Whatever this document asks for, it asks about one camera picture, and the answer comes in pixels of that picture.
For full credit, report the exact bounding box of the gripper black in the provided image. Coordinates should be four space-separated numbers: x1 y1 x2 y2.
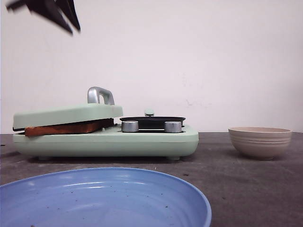
6 0 81 34

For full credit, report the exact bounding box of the breakfast maker hinged lid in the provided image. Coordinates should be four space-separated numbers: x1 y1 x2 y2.
12 87 123 131

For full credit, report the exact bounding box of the bread slice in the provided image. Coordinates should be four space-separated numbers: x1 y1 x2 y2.
25 118 115 137

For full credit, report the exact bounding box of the beige ribbed bowl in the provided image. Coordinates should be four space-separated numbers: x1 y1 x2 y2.
228 127 292 160

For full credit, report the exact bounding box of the mint green breakfast maker base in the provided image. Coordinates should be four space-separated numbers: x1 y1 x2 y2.
13 125 199 159

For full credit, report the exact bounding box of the left silver control knob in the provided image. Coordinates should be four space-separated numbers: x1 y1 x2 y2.
121 121 139 132

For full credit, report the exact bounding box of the silver control knob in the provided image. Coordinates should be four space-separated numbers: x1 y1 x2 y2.
121 121 139 132
164 121 182 133

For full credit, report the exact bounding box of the black frying pan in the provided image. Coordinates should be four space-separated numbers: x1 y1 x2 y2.
120 116 186 129

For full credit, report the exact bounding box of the right silver control knob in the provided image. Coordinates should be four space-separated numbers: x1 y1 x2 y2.
164 121 182 133

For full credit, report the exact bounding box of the blue plate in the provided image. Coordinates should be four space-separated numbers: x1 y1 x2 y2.
0 167 212 227

